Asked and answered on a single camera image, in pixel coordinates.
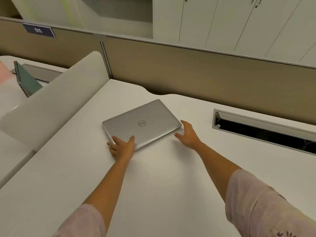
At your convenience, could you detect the person's left hand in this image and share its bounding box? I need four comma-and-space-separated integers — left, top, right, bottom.
106, 135, 136, 163

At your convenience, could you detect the person's right hand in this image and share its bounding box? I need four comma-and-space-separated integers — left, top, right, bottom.
174, 120, 204, 150

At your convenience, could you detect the silver laptop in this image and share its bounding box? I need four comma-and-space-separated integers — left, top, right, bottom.
102, 99, 183, 151

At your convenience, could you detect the person's left forearm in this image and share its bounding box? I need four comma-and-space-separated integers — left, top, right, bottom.
83, 157, 134, 231

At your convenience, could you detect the person's right forearm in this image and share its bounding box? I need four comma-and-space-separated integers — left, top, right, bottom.
191, 142, 242, 203

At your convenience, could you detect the person's left pink sleeve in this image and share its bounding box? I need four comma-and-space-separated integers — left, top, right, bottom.
52, 203, 107, 237

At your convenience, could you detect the person's pink sleeve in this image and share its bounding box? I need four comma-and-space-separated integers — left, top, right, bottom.
52, 203, 107, 237
225, 169, 316, 237

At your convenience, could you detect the person's right pink sleeve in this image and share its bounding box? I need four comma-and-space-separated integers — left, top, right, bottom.
225, 169, 316, 237

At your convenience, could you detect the wide beige partition panel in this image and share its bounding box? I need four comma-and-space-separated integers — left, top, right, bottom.
102, 34, 316, 125

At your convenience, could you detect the white rounded side divider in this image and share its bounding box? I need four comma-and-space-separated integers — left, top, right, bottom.
0, 51, 110, 152

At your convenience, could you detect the green spiral notebook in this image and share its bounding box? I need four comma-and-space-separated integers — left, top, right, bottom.
13, 61, 43, 98

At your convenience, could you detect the white door cabinet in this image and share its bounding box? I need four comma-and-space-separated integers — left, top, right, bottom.
153, 0, 316, 65

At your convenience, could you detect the white neighbouring desk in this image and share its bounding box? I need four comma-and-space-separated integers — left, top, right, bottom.
0, 55, 68, 188

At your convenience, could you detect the pink paper item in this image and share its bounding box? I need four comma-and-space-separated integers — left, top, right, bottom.
0, 61, 13, 85

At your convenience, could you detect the blue desk number sign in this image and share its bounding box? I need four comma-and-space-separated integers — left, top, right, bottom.
22, 23, 56, 38

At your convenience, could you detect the white open shelf unit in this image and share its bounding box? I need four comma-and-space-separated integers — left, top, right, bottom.
9, 0, 154, 39

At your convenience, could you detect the grey desk cable tray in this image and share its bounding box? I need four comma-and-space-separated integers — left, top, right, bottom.
213, 108, 316, 156
10, 63, 64, 84

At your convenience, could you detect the grey partition post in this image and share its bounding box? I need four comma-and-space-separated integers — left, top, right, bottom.
100, 38, 113, 81

